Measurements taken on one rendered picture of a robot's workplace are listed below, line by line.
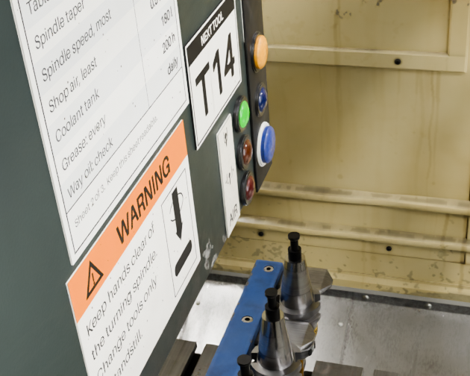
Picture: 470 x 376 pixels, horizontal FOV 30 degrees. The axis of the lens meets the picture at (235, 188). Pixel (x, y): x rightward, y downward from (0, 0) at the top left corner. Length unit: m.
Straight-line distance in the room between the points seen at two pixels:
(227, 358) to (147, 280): 0.58
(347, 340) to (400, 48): 0.58
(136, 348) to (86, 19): 0.19
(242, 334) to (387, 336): 0.62
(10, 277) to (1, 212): 0.03
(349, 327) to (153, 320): 1.20
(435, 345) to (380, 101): 0.48
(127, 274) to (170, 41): 0.13
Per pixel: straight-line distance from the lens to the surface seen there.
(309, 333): 1.10
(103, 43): 0.41
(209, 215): 0.58
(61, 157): 0.38
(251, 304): 1.13
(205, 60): 0.55
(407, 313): 1.69
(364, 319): 1.69
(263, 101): 0.66
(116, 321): 0.46
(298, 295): 1.11
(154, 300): 0.50
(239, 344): 1.08
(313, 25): 1.42
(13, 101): 0.35
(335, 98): 1.47
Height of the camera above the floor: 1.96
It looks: 33 degrees down
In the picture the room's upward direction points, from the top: 5 degrees counter-clockwise
